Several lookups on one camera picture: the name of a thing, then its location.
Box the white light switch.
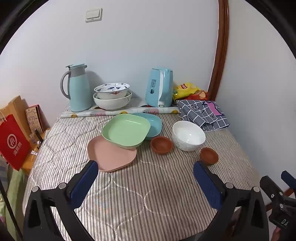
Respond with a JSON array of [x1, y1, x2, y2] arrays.
[[85, 8, 102, 23]]

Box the pink plastic plate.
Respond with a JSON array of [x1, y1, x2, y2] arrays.
[[87, 136, 137, 173]]

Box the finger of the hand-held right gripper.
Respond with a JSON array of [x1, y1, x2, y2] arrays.
[[260, 175, 286, 204], [281, 170, 296, 187]]

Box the red snack bag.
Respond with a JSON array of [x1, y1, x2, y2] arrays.
[[190, 90, 210, 100]]

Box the white ceramic bowl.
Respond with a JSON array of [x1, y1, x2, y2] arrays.
[[172, 121, 206, 152]]

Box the brown wooden door frame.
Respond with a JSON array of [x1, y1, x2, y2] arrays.
[[207, 0, 229, 101]]

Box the red paper bag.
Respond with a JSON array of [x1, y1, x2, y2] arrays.
[[0, 114, 31, 171]]

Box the grey checked cloth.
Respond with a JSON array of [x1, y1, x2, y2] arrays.
[[177, 100, 231, 132]]

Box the floral table cover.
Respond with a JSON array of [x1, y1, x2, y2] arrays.
[[60, 97, 181, 118]]

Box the green plastic plate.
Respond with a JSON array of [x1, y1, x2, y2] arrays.
[[101, 114, 151, 149]]

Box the striped quilted blanket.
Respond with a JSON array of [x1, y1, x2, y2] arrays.
[[22, 111, 262, 241]]

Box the large white serving bowl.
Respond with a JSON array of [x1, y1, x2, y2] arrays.
[[93, 90, 132, 110]]

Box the person's right hand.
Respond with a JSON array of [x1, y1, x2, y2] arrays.
[[271, 228, 282, 241]]

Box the blue plastic plate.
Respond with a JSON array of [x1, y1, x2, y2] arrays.
[[131, 113, 162, 140]]

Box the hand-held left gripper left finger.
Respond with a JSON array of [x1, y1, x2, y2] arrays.
[[23, 160, 100, 241]]

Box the small brown bowl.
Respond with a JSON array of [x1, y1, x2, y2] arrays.
[[200, 148, 219, 166]]

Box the light blue electric kettle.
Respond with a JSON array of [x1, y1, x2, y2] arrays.
[[145, 68, 174, 108]]

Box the light blue thermos jug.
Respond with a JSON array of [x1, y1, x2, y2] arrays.
[[60, 64, 93, 112]]

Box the yellow chips bag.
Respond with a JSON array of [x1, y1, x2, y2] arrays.
[[173, 82, 201, 100]]

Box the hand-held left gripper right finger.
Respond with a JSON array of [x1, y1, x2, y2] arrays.
[[193, 161, 270, 241]]

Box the wooden side table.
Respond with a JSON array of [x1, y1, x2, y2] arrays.
[[22, 127, 51, 175]]

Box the large brown bowl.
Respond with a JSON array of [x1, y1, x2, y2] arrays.
[[150, 136, 174, 155]]

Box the blue patterned porcelain bowl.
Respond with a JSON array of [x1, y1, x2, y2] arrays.
[[94, 83, 130, 100]]

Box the green cloth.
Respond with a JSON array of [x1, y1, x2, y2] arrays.
[[0, 169, 26, 241]]

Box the brown gift boxes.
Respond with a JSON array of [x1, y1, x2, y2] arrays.
[[0, 96, 31, 144]]

